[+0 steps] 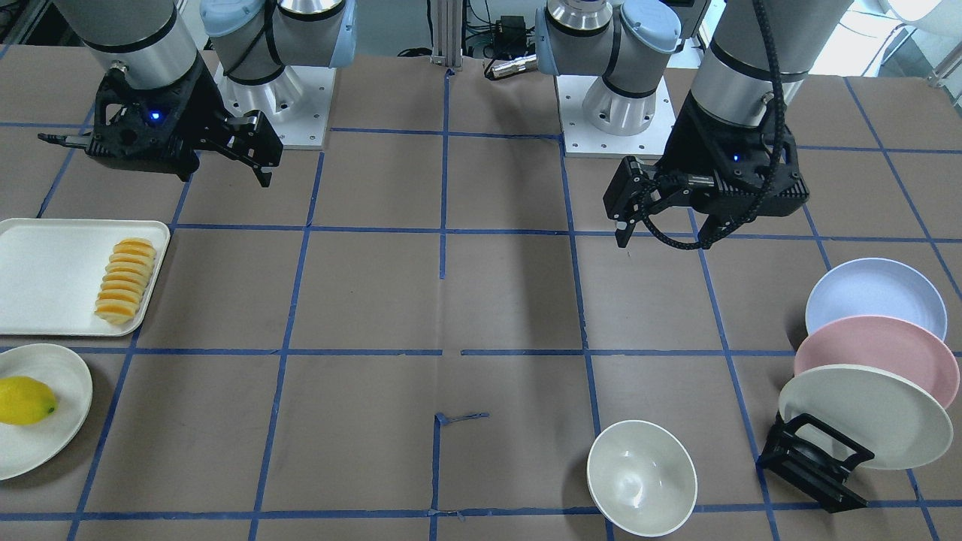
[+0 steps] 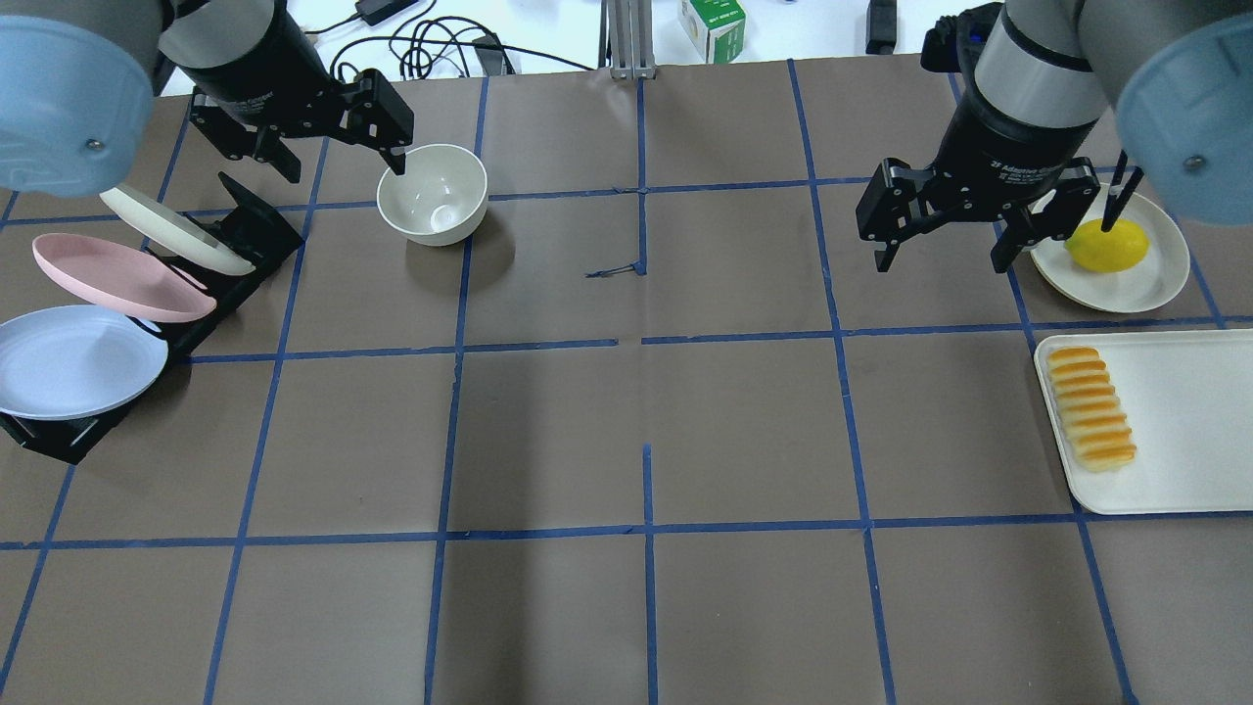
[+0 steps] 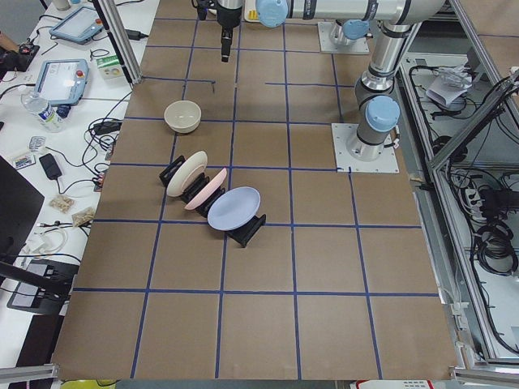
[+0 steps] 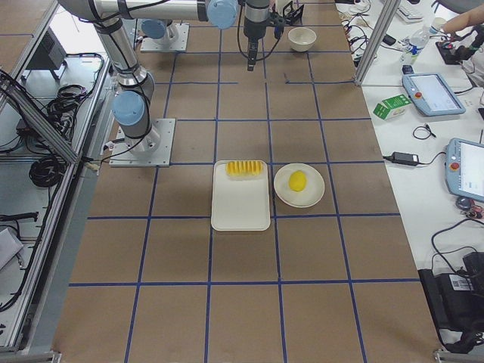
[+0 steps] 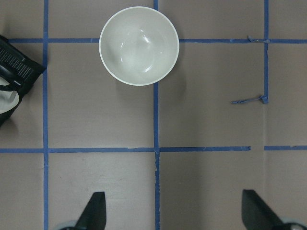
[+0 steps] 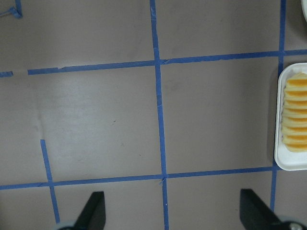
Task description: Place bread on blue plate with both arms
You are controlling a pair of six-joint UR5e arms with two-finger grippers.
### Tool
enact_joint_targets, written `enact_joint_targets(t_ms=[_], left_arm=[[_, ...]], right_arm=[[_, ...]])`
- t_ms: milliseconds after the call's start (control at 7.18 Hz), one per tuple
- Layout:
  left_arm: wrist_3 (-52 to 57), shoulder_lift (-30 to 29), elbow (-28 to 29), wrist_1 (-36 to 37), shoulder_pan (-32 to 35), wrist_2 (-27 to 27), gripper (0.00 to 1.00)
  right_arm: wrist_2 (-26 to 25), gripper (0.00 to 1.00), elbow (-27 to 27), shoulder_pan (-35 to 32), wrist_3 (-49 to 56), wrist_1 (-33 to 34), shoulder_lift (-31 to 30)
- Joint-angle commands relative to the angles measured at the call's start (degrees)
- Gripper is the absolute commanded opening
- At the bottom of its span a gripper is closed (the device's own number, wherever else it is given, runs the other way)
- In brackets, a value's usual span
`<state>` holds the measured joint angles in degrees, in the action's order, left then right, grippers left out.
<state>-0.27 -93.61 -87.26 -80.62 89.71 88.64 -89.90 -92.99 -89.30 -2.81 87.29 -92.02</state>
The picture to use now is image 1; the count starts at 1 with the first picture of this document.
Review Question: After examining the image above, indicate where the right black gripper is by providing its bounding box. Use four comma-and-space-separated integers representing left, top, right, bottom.
38, 57, 284, 188

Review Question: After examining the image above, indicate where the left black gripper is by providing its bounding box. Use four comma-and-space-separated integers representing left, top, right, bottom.
604, 97, 810, 249

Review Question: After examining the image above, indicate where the blue plate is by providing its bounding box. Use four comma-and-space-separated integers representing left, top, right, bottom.
804, 257, 948, 341

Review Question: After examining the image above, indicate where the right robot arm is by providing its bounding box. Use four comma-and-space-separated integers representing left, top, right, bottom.
38, 1, 357, 187

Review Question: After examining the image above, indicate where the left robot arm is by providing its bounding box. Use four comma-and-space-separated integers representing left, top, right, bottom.
535, 1, 849, 250

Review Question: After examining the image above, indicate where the pink plate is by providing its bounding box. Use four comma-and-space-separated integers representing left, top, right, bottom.
793, 315, 960, 407

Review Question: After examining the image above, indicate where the black plate rack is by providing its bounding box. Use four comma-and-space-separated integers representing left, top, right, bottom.
756, 413, 875, 513

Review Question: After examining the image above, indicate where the cream plate in rack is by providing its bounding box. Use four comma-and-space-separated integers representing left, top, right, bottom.
779, 364, 953, 470

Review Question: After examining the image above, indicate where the white plate under lemon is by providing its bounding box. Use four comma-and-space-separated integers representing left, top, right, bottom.
1, 343, 93, 480

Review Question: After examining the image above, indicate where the white rectangular tray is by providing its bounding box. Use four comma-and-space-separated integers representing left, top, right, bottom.
1, 218, 171, 337

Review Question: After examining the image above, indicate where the white bowl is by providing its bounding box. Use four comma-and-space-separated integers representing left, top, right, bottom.
586, 420, 700, 538

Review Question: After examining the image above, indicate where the yellow lemon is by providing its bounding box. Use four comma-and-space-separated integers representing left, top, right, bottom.
1, 376, 59, 427

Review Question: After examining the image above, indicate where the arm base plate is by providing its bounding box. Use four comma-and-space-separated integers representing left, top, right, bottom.
214, 65, 339, 150
555, 75, 676, 160

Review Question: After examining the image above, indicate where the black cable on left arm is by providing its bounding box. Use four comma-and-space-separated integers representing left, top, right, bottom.
637, 0, 787, 252

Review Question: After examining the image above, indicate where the aluminium frame post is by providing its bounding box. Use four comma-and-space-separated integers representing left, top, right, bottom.
428, 0, 466, 72

